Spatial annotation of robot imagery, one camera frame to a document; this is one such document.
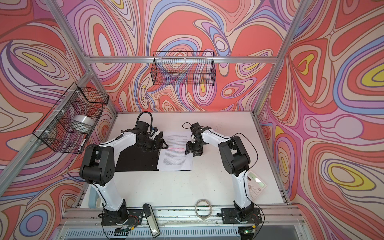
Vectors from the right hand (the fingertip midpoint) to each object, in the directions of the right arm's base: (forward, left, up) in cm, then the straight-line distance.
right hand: (190, 156), depth 94 cm
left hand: (+5, +17, +5) cm, 18 cm away
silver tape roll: (+6, +52, +31) cm, 61 cm away
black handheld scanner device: (-35, +18, +4) cm, 39 cm away
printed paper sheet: (-1, +11, 0) cm, 11 cm away
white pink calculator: (-19, -36, +1) cm, 41 cm away
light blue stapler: (-23, +51, +4) cm, 56 cm away
